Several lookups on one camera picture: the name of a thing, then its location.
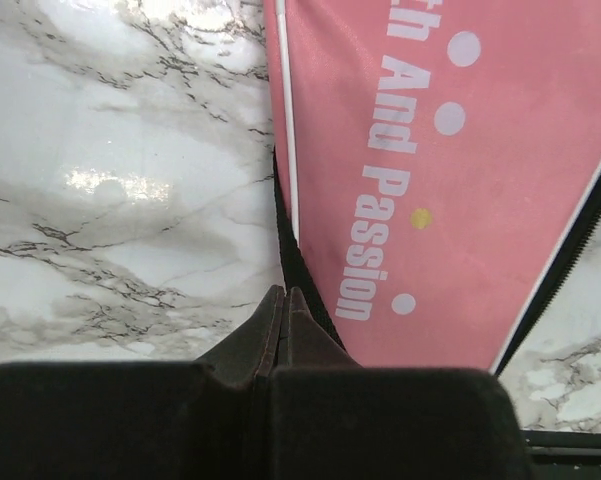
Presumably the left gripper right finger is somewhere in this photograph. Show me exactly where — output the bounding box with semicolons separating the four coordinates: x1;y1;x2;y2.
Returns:
272;288;534;479

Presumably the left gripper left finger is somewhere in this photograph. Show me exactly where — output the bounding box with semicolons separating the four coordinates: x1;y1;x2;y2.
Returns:
0;286;284;479

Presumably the pink racket cover bag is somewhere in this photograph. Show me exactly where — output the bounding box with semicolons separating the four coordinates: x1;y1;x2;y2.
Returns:
264;1;601;371

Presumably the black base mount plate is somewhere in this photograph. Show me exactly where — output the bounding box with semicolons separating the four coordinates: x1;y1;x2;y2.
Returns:
523;430;601;480

